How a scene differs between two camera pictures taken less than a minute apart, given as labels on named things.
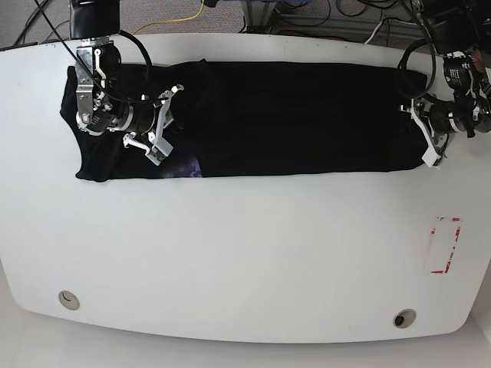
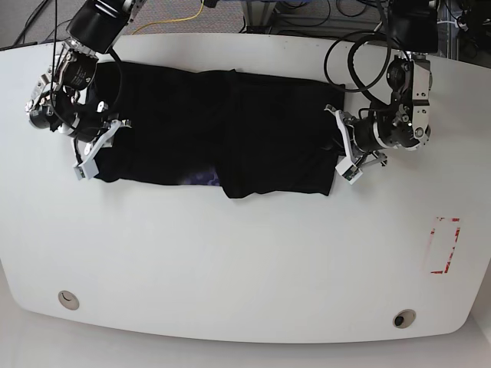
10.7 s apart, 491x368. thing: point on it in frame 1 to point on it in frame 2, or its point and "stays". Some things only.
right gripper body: x=439 y=119 to x=365 y=136
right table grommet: x=404 y=318 stays
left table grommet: x=69 y=300 stays
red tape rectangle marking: x=451 y=253 stays
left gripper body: x=140 y=118 to x=88 y=126
